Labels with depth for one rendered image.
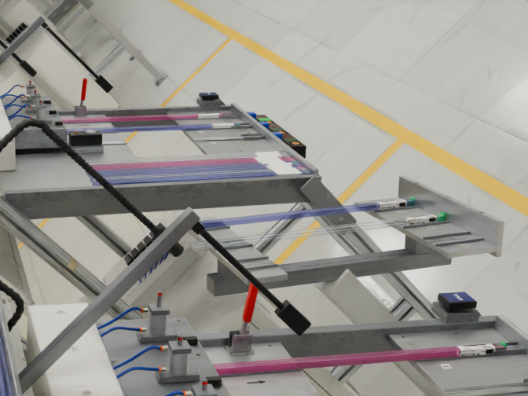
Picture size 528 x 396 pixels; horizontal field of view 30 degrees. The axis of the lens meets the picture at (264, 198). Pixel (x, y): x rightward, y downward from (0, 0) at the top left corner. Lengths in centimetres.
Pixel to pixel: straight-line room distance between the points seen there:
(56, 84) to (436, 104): 271
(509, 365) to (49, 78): 448
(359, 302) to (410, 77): 218
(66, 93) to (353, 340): 437
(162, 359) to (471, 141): 223
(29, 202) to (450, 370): 103
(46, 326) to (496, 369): 65
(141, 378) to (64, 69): 457
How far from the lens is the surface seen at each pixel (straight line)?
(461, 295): 163
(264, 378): 138
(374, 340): 155
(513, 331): 161
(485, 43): 378
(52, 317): 133
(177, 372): 122
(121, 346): 130
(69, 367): 121
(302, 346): 151
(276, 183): 225
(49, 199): 213
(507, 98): 343
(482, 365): 152
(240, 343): 143
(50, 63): 571
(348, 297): 181
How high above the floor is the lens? 181
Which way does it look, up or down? 27 degrees down
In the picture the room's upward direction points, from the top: 44 degrees counter-clockwise
